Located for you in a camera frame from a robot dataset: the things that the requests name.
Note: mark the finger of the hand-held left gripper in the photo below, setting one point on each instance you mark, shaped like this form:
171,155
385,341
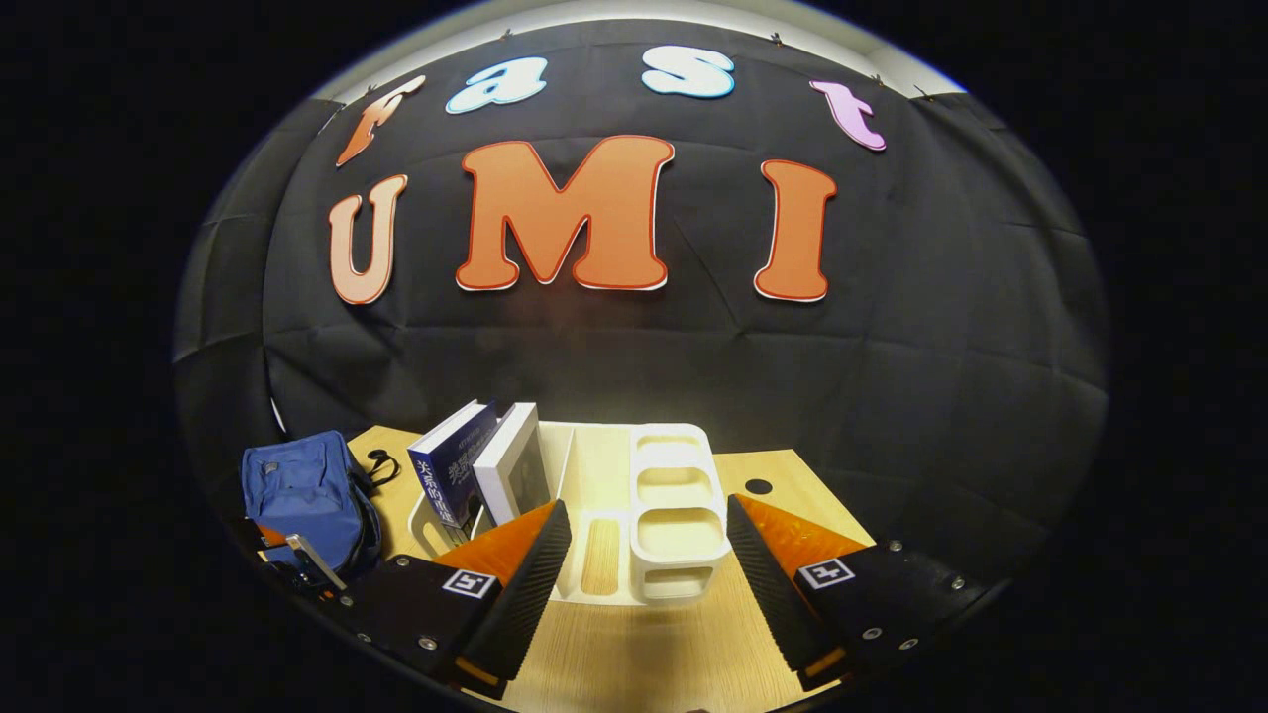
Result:
272,537
312,560

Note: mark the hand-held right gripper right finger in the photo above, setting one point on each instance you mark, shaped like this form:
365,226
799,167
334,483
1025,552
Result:
768,594

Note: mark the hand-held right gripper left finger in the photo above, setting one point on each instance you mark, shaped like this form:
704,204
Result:
515,614

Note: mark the blue schoolbag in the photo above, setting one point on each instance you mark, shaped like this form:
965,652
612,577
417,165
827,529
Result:
307,495

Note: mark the white bookshelf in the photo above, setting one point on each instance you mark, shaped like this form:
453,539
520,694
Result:
674,535

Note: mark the white cover book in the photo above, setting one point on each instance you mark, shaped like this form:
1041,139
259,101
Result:
500,465

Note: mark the dark cover book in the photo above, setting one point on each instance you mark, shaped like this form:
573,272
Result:
446,475

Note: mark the black round table grommet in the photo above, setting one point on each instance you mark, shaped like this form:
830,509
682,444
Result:
758,486

